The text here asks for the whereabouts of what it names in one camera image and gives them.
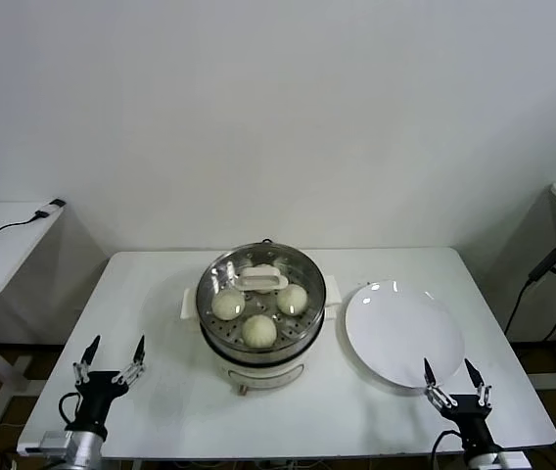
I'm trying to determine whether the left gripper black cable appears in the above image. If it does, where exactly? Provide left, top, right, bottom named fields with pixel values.
left=58, top=391, right=84, bottom=433

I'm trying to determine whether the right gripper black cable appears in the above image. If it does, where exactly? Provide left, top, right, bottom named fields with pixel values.
left=429, top=429, right=463, bottom=470

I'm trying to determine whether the black cable with adapter plug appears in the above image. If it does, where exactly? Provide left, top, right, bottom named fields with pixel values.
left=0, top=198, right=67, bottom=240

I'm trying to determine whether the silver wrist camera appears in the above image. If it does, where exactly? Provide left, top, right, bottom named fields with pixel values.
left=495, top=450, right=527, bottom=470
left=17, top=430, right=72, bottom=457

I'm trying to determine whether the stainless steel steamer basket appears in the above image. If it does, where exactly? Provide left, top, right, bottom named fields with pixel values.
left=181, top=243, right=343, bottom=364

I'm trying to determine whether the white round plate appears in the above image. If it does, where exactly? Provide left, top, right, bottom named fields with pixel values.
left=344, top=279, right=466, bottom=396

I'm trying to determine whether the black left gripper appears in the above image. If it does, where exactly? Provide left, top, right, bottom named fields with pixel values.
left=64, top=334, right=148, bottom=433

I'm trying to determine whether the black power adapter with cable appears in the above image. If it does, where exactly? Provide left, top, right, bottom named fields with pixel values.
left=502, top=214, right=556, bottom=342

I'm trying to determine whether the white electric cooker base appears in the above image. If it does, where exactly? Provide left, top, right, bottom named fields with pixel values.
left=182, top=293, right=342, bottom=397

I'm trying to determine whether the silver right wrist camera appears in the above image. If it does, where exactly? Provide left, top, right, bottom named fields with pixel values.
left=495, top=450, right=527, bottom=470

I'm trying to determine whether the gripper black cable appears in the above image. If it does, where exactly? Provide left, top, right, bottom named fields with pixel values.
left=429, top=429, right=463, bottom=470
left=58, top=391, right=84, bottom=433

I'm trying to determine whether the white steamed baozi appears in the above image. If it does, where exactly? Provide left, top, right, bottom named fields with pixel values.
left=210, top=289, right=247, bottom=321
left=275, top=284, right=309, bottom=316
left=242, top=262, right=285, bottom=296
left=241, top=313, right=279, bottom=349

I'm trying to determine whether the glass lid with white handle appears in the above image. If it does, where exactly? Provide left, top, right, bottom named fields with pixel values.
left=195, top=243, right=328, bottom=351

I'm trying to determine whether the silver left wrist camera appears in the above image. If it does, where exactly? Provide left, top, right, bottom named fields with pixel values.
left=17, top=430, right=72, bottom=457

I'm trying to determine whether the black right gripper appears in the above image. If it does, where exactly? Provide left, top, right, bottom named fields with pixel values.
left=421, top=356, right=497, bottom=454

